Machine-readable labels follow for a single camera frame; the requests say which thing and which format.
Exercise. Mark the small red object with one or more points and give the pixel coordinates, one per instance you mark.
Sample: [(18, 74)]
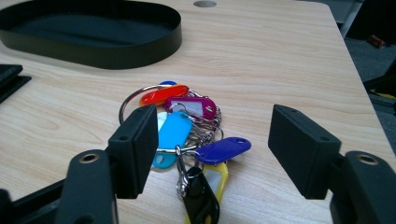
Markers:
[(377, 41)]

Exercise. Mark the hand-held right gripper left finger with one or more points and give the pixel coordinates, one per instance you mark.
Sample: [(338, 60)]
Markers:
[(134, 149)]

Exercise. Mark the black oval tray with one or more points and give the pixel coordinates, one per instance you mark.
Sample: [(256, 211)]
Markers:
[(93, 53)]

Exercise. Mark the dark cabinet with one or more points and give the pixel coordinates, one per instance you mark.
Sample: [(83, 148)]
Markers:
[(375, 18)]

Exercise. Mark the black stand base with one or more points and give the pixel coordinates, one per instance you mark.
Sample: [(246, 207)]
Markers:
[(381, 90)]

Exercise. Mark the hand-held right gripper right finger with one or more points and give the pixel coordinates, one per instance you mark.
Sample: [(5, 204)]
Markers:
[(303, 146)]

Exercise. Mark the black leather wallet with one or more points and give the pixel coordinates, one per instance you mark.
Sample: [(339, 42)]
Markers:
[(7, 79)]

